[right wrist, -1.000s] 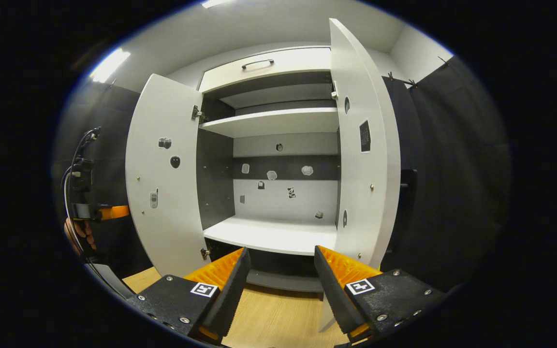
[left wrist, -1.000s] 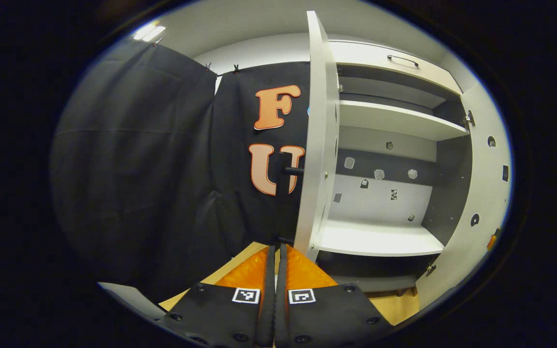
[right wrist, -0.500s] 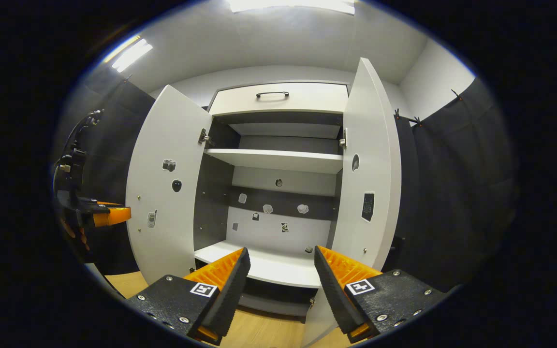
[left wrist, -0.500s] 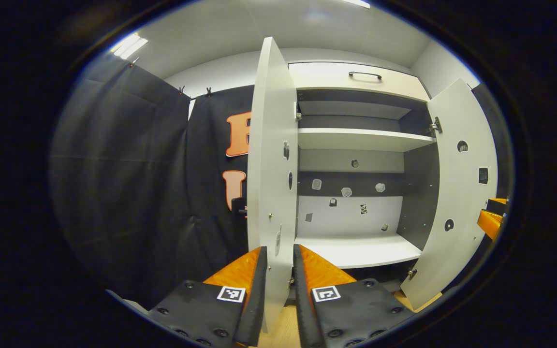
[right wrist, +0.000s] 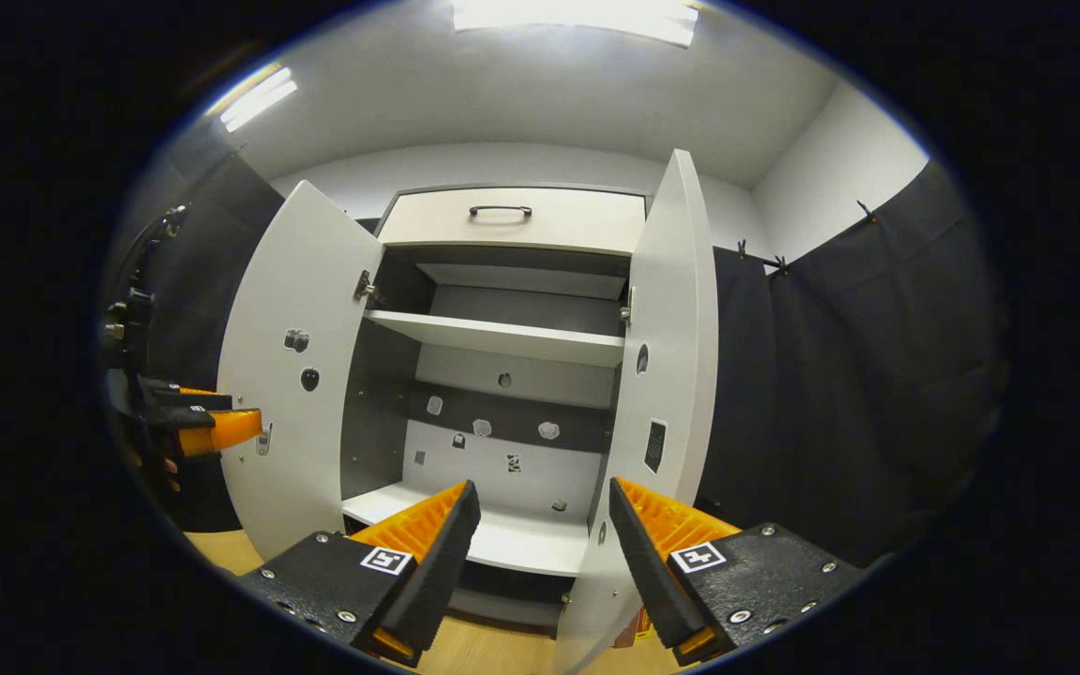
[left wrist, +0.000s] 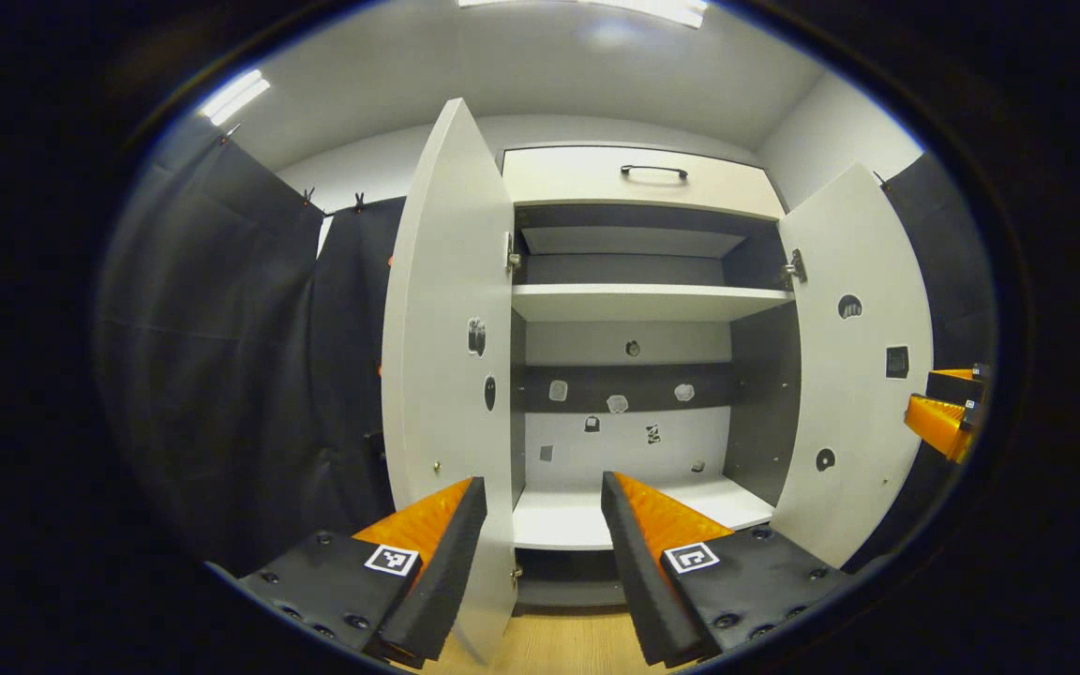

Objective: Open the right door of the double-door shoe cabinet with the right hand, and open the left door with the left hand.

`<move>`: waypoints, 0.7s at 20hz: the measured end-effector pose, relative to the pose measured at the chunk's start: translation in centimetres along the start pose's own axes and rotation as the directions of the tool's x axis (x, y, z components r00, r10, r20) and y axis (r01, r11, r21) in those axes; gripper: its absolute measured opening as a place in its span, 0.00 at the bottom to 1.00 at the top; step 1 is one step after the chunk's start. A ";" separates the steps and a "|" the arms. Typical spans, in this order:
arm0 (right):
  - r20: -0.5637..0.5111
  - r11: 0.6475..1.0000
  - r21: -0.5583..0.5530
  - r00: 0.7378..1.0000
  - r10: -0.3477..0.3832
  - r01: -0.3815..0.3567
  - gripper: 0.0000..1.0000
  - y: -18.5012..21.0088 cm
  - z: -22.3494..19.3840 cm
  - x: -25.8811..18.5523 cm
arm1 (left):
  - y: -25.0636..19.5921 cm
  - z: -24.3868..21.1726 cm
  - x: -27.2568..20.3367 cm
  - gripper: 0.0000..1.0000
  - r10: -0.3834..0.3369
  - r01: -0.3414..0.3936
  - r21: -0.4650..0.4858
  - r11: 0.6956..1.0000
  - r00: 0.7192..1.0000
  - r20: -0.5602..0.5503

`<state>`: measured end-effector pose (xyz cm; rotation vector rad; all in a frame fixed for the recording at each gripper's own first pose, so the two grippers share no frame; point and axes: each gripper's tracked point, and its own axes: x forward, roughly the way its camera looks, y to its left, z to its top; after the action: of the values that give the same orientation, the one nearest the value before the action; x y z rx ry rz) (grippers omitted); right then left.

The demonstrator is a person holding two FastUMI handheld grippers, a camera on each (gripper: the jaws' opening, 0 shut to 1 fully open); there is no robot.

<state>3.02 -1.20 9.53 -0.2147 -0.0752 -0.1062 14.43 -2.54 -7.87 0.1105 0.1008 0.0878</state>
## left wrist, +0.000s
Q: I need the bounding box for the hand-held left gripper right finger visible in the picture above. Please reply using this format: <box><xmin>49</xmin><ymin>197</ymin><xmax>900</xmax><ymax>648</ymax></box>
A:
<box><xmin>601</xmin><ymin>471</ymin><xmax>855</xmax><ymax>668</ymax></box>

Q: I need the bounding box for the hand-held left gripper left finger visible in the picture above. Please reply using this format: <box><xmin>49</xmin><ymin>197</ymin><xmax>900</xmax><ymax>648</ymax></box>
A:
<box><xmin>207</xmin><ymin>476</ymin><xmax>488</xmax><ymax>669</ymax></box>

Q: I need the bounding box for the white shoe cabinet door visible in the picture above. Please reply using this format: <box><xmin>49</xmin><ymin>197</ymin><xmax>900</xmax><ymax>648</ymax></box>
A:
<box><xmin>381</xmin><ymin>97</ymin><xmax>518</xmax><ymax>667</ymax></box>
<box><xmin>770</xmin><ymin>162</ymin><xmax>935</xmax><ymax>569</ymax></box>

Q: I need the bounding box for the white double-door shoe cabinet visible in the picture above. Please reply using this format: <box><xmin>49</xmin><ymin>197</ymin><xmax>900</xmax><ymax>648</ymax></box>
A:
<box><xmin>381</xmin><ymin>97</ymin><xmax>935</xmax><ymax>667</ymax></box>

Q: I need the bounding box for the white cabinet drawer front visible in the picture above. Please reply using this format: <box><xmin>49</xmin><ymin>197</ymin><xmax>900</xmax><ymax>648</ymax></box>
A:
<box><xmin>501</xmin><ymin>145</ymin><xmax>788</xmax><ymax>222</ymax></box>

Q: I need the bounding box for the black backdrop cloth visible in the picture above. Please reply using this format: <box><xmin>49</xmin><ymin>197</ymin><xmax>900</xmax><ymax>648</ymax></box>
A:
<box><xmin>95</xmin><ymin>122</ymin><xmax>1000</xmax><ymax>573</ymax></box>

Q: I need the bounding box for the ceiling light panel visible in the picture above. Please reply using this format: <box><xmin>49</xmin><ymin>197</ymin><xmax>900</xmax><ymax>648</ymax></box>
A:
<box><xmin>457</xmin><ymin>0</ymin><xmax>710</xmax><ymax>29</ymax></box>
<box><xmin>198</xmin><ymin>68</ymin><xmax>272</xmax><ymax>128</ymax></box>

